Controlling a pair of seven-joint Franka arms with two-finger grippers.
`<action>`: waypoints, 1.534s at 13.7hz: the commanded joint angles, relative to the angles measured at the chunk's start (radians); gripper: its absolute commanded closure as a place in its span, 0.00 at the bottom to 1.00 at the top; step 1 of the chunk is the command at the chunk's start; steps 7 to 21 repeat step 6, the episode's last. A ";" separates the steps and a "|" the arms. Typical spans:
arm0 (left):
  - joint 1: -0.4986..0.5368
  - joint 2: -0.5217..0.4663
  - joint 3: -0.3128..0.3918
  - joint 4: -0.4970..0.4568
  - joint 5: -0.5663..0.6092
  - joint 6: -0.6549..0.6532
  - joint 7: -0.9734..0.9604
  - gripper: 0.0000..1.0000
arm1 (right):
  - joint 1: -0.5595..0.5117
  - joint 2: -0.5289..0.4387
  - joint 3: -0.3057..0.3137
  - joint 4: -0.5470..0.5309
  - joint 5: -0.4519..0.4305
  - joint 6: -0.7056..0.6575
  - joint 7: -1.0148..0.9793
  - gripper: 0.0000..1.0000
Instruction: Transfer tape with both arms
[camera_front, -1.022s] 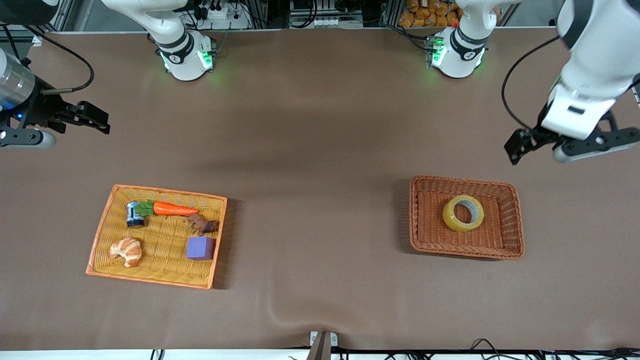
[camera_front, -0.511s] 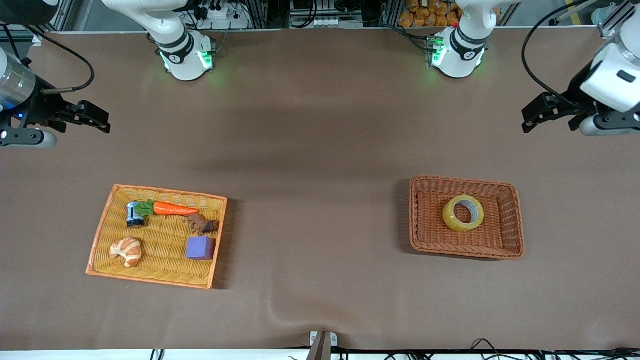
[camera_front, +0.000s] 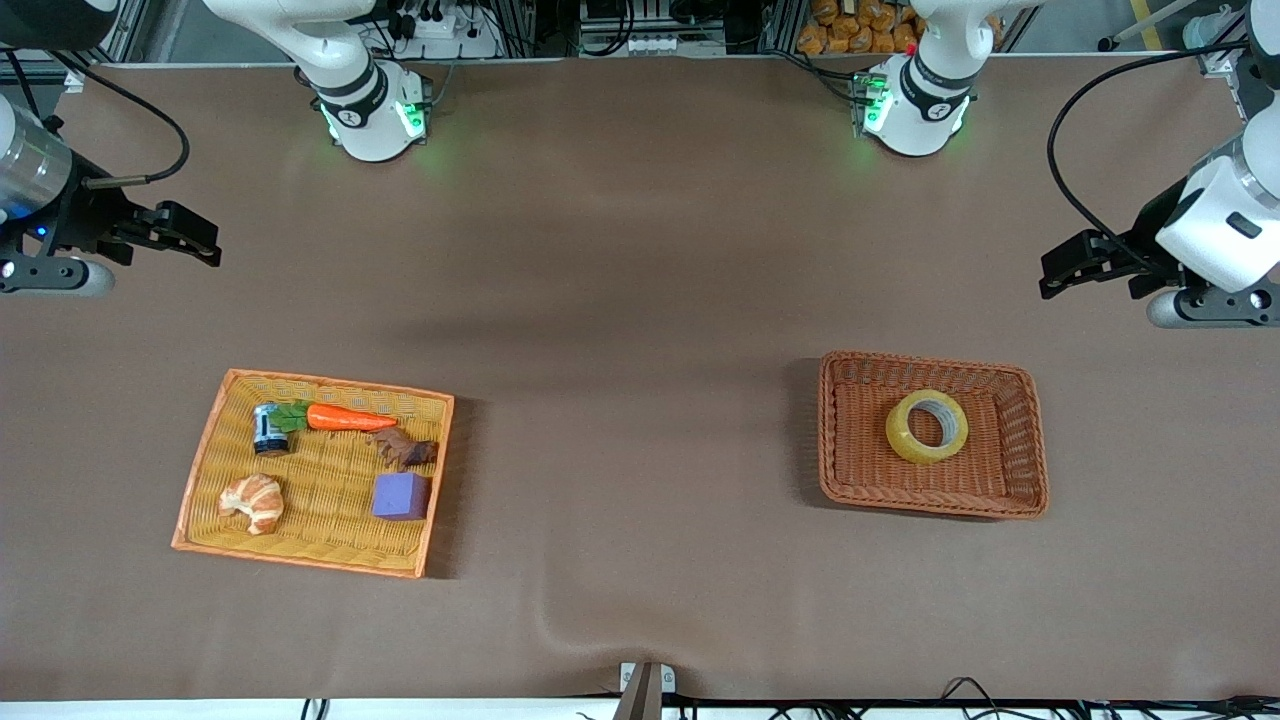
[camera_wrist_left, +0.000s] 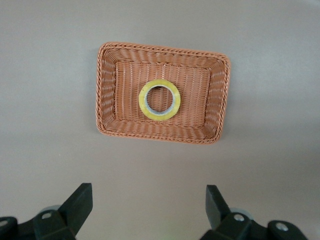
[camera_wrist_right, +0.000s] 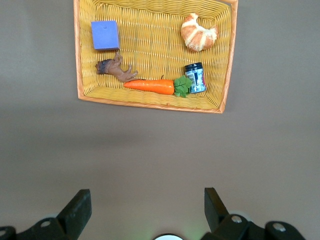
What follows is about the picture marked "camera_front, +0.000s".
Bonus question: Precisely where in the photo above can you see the purple cube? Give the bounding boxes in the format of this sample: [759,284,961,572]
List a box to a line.
[372,472,431,522]

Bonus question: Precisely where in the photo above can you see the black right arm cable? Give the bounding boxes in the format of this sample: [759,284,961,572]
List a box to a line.
[5,50,191,191]

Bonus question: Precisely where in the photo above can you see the aluminium frame rail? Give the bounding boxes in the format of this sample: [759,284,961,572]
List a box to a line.
[60,0,166,71]

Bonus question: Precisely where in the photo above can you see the toy croissant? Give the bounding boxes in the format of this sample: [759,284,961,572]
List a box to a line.
[218,473,286,536]

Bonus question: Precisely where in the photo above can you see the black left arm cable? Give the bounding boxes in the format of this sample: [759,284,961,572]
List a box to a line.
[1047,40,1251,273]

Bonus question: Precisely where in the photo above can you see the orange toy carrot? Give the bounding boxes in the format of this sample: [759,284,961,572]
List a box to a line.
[270,400,399,435]

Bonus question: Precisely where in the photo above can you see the brown table cloth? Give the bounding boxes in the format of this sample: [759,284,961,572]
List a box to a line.
[0,55,1280,701]

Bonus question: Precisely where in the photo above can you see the small dark tin can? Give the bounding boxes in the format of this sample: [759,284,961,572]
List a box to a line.
[252,403,291,458]

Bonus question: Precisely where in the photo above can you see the brown wicker basket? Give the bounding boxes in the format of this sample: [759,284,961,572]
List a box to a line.
[817,350,1051,520]

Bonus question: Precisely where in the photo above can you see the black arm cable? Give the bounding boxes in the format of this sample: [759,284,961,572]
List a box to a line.
[5,50,191,191]
[1047,40,1251,273]

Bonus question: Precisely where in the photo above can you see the brown toy piece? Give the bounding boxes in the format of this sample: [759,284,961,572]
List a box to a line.
[368,427,441,472]

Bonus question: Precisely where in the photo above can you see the black floor cable bundle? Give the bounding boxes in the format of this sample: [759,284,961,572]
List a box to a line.
[680,677,1280,720]

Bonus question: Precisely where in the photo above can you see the white power strip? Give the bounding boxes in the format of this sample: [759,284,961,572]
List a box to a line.
[385,5,501,61]

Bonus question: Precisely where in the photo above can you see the yellow packing tape roll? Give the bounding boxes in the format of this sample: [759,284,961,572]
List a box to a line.
[885,389,970,466]

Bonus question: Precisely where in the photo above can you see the pile of orange snacks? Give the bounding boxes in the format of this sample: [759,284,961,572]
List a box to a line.
[797,0,921,56]

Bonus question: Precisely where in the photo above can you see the orange yellow woven tray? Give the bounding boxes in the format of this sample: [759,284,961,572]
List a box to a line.
[170,368,456,580]

